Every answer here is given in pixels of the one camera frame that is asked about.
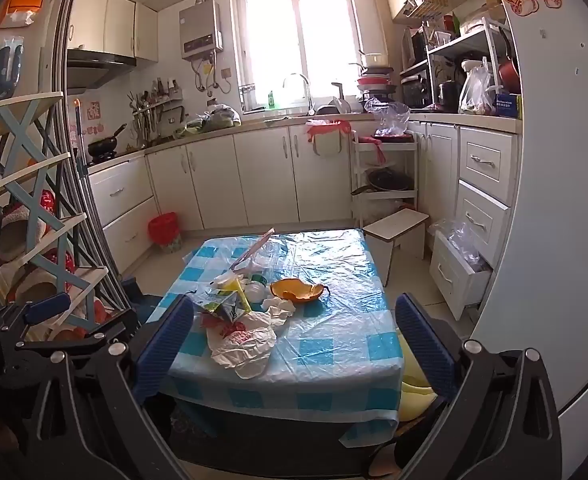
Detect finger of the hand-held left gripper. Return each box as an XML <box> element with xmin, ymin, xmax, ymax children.
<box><xmin>0</xmin><ymin>293</ymin><xmax>73</xmax><ymax>342</ymax></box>
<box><xmin>14</xmin><ymin>309</ymin><xmax>143</xmax><ymax>357</ymax></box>

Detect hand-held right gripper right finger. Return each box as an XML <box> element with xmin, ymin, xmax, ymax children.
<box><xmin>394</xmin><ymin>292</ymin><xmax>564</xmax><ymax>480</ymax></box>

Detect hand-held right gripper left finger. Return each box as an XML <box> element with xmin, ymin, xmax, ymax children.
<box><xmin>24</xmin><ymin>295</ymin><xmax>196</xmax><ymax>480</ymax></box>

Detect yellow bowl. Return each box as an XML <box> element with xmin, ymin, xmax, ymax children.
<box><xmin>398</xmin><ymin>327</ymin><xmax>439</xmax><ymax>423</ymax></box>

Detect yellow green snack packet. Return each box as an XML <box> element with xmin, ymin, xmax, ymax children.
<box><xmin>194</xmin><ymin>292</ymin><xmax>247</xmax><ymax>326</ymax></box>

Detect white paper wrapper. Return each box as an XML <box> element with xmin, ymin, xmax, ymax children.
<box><xmin>209</xmin><ymin>321</ymin><xmax>278</xmax><ymax>380</ymax></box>

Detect yellow wrapper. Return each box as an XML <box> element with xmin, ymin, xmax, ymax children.
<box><xmin>216</xmin><ymin>277</ymin><xmax>253</xmax><ymax>313</ymax></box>

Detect clear bottle green cap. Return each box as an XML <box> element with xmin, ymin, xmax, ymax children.
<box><xmin>244</xmin><ymin>272</ymin><xmax>269</xmax><ymax>303</ymax></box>

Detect white tissue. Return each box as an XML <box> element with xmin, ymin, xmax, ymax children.
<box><xmin>263</xmin><ymin>296</ymin><xmax>295</xmax><ymax>320</ymax></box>

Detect clear plastic cup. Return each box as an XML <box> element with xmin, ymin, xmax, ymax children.
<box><xmin>248</xmin><ymin>246</ymin><xmax>285</xmax><ymax>277</ymax></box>

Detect whole orange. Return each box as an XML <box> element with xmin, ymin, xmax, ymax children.
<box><xmin>270</xmin><ymin>278</ymin><xmax>331</xmax><ymax>305</ymax></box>

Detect blue dustpan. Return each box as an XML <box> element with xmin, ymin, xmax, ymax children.
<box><xmin>118</xmin><ymin>277</ymin><xmax>165</xmax><ymax>321</ymax></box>

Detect blue checked plastic tablecloth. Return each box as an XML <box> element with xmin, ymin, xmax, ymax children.
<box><xmin>161</xmin><ymin>228</ymin><xmax>405</xmax><ymax>448</ymax></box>

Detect clear plastic bag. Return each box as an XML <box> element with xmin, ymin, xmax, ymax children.
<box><xmin>364</xmin><ymin>97</ymin><xmax>412</xmax><ymax>137</ymax></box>
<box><xmin>431</xmin><ymin>217</ymin><xmax>489</xmax><ymax>267</ymax></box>

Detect red waste basket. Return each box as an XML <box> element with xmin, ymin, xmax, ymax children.
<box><xmin>148</xmin><ymin>212</ymin><xmax>182</xmax><ymax>254</ymax></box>

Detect cream drawer cabinet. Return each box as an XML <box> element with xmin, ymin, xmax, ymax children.
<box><xmin>408</xmin><ymin>119</ymin><xmax>520</xmax><ymax>322</ymax></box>
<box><xmin>88</xmin><ymin>154</ymin><xmax>162</xmax><ymax>277</ymax></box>

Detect small white stool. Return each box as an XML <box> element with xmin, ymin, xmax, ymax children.
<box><xmin>363</xmin><ymin>208</ymin><xmax>431</xmax><ymax>288</ymax></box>

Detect white rack blue crossbars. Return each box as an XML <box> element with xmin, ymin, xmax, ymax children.
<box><xmin>0</xmin><ymin>91</ymin><xmax>110</xmax><ymax>343</ymax></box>

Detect black wok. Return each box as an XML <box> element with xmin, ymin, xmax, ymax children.
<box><xmin>88</xmin><ymin>124</ymin><xmax>128</xmax><ymax>158</ymax></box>

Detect black frying pan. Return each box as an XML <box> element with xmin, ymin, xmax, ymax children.
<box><xmin>351</xmin><ymin>167</ymin><xmax>412</xmax><ymax>196</ymax></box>

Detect white trolley rack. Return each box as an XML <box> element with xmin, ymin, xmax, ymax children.
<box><xmin>350</xmin><ymin>130</ymin><xmax>419</xmax><ymax>228</ymax></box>

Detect grey metal poles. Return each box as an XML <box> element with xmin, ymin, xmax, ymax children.
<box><xmin>51</xmin><ymin>0</ymin><xmax>124</xmax><ymax>311</ymax></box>

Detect cream base cabinets with doors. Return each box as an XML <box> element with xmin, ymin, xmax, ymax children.
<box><xmin>145</xmin><ymin>121</ymin><xmax>359</xmax><ymax>233</ymax></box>

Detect white refrigerator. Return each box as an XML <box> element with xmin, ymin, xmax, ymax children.
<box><xmin>466</xmin><ymin>0</ymin><xmax>588</xmax><ymax>461</ymax></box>

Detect bagged blue slippers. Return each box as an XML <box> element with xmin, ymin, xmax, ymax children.
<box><xmin>0</xmin><ymin>35</ymin><xmax>27</xmax><ymax>103</ymax></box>

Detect red cloth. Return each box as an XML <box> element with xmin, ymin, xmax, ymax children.
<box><xmin>358</xmin><ymin>132</ymin><xmax>415</xmax><ymax>166</ymax></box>

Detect hanging white bin red bag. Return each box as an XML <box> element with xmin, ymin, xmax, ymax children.
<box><xmin>306</xmin><ymin>119</ymin><xmax>355</xmax><ymax>158</ymax></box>

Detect black range hood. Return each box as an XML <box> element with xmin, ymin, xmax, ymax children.
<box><xmin>66</xmin><ymin>49</ymin><xmax>137</xmax><ymax>95</ymax></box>

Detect bagged green vegetables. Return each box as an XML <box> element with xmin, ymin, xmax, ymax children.
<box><xmin>174</xmin><ymin>102</ymin><xmax>242</xmax><ymax>138</ymax></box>

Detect black kettle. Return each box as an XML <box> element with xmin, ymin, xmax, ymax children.
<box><xmin>438</xmin><ymin>80</ymin><xmax>462</xmax><ymax>111</ymax></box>

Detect blue box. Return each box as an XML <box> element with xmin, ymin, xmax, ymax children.
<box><xmin>494</xmin><ymin>92</ymin><xmax>523</xmax><ymax>120</ymax></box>

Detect black toaster oven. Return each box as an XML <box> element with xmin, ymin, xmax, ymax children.
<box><xmin>401</xmin><ymin>72</ymin><xmax>432</xmax><ymax>109</ymax></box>

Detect stack of pots and bowls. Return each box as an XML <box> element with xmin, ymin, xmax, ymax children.
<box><xmin>349</xmin><ymin>50</ymin><xmax>397</xmax><ymax>106</ymax></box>

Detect red pot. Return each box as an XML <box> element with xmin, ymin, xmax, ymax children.
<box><xmin>499</xmin><ymin>57</ymin><xmax>522</xmax><ymax>93</ymax></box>

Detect chrome faucet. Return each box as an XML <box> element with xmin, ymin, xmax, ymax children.
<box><xmin>282</xmin><ymin>73</ymin><xmax>316</xmax><ymax>116</ymax></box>

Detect microwave oven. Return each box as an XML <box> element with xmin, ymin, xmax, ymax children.
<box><xmin>401</xmin><ymin>27</ymin><xmax>431</xmax><ymax>68</ymax></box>

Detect white counter shelf rack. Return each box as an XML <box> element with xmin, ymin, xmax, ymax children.
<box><xmin>399</xmin><ymin>16</ymin><xmax>514</xmax><ymax>111</ymax></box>

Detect white water heater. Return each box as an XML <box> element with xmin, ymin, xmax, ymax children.
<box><xmin>179</xmin><ymin>0</ymin><xmax>225</xmax><ymax>62</ymax></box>

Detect kitchen window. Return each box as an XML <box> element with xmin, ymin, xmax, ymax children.
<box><xmin>231</xmin><ymin>0</ymin><xmax>365</xmax><ymax>111</ymax></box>

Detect red wall stickers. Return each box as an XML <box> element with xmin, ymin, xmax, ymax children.
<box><xmin>86</xmin><ymin>101</ymin><xmax>103</xmax><ymax>136</ymax></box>

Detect wall utensil rack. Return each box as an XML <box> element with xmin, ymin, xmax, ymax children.
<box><xmin>128</xmin><ymin>77</ymin><xmax>185</xmax><ymax>143</ymax></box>

